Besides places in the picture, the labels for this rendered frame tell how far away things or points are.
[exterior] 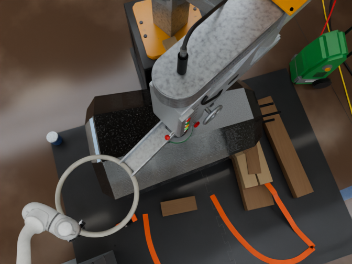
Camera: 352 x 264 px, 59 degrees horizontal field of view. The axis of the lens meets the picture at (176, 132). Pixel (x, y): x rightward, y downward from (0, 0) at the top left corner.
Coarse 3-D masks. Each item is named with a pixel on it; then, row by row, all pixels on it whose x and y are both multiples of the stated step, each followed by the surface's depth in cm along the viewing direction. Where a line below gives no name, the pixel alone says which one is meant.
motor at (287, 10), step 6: (276, 0) 136; (282, 0) 136; (288, 0) 136; (294, 0) 136; (300, 0) 136; (306, 0) 137; (282, 6) 136; (288, 6) 136; (294, 6) 136; (300, 6) 136; (288, 12) 135; (294, 12) 136
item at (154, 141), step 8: (160, 120) 191; (152, 128) 192; (160, 128) 195; (152, 136) 195; (160, 136) 195; (144, 144) 196; (152, 144) 195; (160, 144) 194; (128, 152) 192; (136, 152) 196; (144, 152) 195; (152, 152) 194; (120, 160) 192; (128, 160) 196; (136, 160) 195; (144, 160) 195; (136, 168) 195
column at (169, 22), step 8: (152, 0) 212; (152, 8) 221; (160, 8) 212; (176, 8) 207; (184, 8) 217; (160, 16) 221; (168, 16) 213; (176, 16) 215; (184, 16) 226; (160, 24) 231; (168, 24) 222; (176, 24) 225; (184, 24) 237; (168, 32) 232; (176, 32) 235
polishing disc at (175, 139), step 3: (165, 126) 210; (192, 126) 211; (168, 129) 210; (189, 129) 210; (186, 132) 210; (189, 132) 210; (183, 135) 209; (186, 135) 209; (189, 135) 209; (174, 138) 208; (177, 138) 208; (180, 138) 208; (183, 138) 208; (186, 138) 208; (171, 141) 209; (174, 141) 208; (177, 141) 208; (180, 141) 208
